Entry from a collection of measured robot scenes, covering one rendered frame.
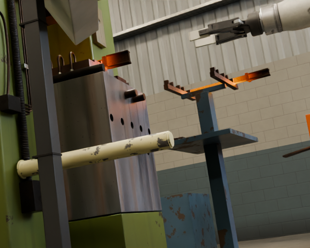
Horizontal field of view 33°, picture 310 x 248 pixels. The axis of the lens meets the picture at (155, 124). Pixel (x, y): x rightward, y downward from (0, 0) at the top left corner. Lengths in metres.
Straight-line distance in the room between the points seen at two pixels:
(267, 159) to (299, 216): 1.08
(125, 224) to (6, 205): 0.37
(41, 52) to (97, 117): 0.45
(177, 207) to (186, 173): 4.51
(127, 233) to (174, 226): 3.72
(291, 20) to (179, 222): 3.83
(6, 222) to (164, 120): 8.72
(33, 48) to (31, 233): 0.54
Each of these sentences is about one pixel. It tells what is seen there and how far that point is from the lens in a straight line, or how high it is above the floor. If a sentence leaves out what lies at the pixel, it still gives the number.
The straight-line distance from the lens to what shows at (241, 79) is 2.36.
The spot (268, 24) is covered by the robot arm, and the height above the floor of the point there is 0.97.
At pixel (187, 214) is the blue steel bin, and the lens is 5.26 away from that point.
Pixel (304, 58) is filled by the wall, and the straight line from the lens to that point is 9.40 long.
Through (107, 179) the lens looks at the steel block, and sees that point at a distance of 1.60.
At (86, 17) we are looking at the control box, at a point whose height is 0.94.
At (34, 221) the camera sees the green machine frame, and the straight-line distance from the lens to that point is 1.53.
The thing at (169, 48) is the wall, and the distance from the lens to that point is 10.29.
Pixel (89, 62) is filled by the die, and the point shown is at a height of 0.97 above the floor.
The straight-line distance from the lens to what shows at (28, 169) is 1.46.
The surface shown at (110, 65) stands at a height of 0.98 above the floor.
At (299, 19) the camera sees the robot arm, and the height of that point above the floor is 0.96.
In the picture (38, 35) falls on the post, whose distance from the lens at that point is 1.26.
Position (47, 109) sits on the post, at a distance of 1.20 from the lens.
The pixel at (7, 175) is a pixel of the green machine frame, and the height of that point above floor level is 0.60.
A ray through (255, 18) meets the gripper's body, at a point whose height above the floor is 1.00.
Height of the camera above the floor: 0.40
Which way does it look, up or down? 11 degrees up
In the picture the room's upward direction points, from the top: 8 degrees counter-clockwise
